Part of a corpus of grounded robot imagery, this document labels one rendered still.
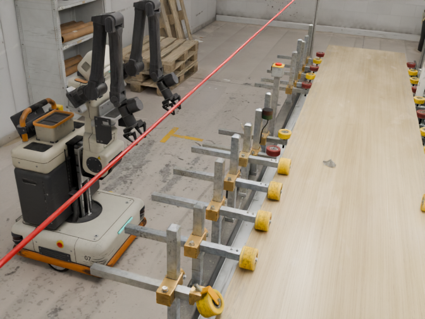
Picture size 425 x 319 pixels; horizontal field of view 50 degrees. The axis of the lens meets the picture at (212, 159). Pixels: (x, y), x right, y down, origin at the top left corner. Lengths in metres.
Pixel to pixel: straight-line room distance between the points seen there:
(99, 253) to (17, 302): 0.55
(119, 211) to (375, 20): 7.93
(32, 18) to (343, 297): 3.85
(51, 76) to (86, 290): 2.46
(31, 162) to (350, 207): 1.75
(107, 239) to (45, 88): 2.35
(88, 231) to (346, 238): 1.65
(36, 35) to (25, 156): 2.14
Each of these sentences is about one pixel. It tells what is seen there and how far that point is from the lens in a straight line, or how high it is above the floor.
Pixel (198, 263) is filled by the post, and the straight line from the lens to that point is 1.84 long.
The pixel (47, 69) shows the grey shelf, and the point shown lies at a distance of 4.81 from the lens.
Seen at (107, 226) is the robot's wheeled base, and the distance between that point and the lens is 3.00.
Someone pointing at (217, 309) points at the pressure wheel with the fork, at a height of 0.94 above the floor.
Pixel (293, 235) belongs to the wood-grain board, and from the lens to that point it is 1.92.
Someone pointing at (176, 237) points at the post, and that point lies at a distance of 1.46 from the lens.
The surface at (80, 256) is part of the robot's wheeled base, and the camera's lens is 2.94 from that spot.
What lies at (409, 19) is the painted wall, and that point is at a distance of 10.20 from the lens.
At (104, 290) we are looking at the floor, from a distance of 2.98.
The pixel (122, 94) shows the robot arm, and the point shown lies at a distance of 2.36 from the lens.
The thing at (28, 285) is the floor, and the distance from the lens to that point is 3.12.
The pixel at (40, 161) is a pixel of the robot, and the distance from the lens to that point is 2.77.
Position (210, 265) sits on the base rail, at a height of 0.70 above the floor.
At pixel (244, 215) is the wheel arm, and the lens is 1.90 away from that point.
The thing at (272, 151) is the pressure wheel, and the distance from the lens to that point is 2.55.
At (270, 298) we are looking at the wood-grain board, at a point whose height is 0.90.
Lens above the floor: 2.04
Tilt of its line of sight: 28 degrees down
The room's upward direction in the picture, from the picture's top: 3 degrees clockwise
